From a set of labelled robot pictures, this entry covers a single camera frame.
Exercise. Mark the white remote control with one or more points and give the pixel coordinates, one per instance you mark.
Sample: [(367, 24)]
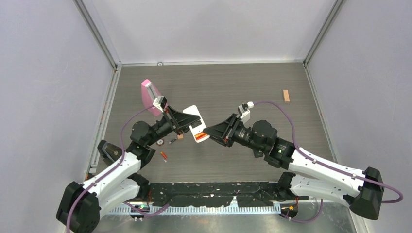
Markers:
[(199, 126)]

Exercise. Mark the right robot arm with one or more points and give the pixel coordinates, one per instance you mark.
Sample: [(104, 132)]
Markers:
[(305, 174)]

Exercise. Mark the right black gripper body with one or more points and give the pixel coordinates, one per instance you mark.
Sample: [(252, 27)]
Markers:
[(239, 134)]

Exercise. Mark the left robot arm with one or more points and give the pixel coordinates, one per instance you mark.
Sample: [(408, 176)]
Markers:
[(84, 204)]

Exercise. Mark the black remote battery cover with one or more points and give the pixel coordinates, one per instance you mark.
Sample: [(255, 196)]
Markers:
[(258, 154)]

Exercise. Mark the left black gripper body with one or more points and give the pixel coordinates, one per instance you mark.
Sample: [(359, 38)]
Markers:
[(164, 126)]

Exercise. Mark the round poker chip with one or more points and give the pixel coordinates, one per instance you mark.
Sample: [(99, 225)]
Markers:
[(160, 142)]

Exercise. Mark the wooden block far right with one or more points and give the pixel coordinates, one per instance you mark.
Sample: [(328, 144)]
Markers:
[(286, 96)]

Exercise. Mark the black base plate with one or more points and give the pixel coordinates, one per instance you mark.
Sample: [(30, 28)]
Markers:
[(217, 194)]

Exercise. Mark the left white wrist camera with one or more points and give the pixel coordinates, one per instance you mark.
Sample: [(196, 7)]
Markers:
[(160, 103)]

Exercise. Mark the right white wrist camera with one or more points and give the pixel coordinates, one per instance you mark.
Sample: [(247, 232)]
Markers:
[(244, 111)]

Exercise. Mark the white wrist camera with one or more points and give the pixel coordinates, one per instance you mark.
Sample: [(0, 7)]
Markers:
[(244, 111), (160, 103)]

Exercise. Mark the pink metronome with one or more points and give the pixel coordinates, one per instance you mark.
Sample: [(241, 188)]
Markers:
[(150, 95)]

